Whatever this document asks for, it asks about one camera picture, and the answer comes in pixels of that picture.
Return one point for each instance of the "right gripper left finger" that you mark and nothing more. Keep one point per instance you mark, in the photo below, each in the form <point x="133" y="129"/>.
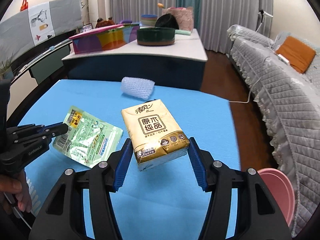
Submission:
<point x="83" y="198"/>

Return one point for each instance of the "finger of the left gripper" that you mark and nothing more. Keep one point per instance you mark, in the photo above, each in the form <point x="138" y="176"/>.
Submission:
<point x="29" y="132"/>
<point x="20" y="154"/>

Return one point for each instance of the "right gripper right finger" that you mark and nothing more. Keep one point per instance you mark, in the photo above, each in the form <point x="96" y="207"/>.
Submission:
<point x="258" y="214"/>

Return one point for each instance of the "green snack wrapper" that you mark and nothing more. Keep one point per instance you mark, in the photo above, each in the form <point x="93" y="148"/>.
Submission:
<point x="88" y="140"/>

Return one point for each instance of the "yellow tissue pack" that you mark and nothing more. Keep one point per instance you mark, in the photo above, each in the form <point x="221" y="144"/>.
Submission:
<point x="156" y="136"/>

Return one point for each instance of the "white foam fruit net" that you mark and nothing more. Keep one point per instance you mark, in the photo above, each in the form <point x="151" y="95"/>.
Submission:
<point x="137" y="87"/>

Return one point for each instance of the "pink trash bin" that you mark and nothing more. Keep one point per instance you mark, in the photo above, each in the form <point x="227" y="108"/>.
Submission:
<point x="281" y="189"/>

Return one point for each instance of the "person left hand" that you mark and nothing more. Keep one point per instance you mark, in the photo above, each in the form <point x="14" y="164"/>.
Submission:
<point x="17" y="186"/>

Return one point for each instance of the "tv cabinet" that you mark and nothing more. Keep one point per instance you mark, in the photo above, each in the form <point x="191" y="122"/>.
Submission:
<point x="35" y="72"/>

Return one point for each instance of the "grey covered television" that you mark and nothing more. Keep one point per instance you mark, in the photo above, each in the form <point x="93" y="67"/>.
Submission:
<point x="38" y="24"/>

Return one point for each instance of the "blue patterned tablecloth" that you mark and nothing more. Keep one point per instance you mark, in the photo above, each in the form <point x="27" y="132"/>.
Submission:
<point x="164" y="202"/>

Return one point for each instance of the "colourful storage box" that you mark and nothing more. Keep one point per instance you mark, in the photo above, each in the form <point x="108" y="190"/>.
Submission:
<point x="104" y="38"/>

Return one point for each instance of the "grey quilted sofa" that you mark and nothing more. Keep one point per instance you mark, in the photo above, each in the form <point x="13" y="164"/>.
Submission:
<point x="289" y="103"/>

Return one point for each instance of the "dark green round bowl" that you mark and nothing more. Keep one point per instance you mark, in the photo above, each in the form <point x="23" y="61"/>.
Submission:
<point x="156" y="36"/>

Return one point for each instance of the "stacked coloured bowls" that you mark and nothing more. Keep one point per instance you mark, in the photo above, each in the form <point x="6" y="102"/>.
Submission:
<point x="148" y="20"/>

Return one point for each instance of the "orange cushion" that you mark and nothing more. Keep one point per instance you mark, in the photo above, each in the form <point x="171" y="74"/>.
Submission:
<point x="299" y="55"/>

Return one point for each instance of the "white top coffee table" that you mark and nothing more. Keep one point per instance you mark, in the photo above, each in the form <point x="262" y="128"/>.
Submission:
<point x="180" y="65"/>

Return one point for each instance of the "black hat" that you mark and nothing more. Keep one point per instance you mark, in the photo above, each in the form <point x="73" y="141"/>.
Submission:
<point x="167" y="21"/>

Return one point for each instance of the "pink quilted basket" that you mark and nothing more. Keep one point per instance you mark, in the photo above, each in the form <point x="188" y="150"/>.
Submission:
<point x="184" y="17"/>

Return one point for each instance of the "white floor lamp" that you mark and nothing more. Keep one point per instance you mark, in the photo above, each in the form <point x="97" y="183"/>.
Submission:
<point x="265" y="22"/>

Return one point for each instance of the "grey curtains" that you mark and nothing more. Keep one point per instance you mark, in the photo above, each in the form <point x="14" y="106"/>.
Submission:
<point x="211" y="18"/>

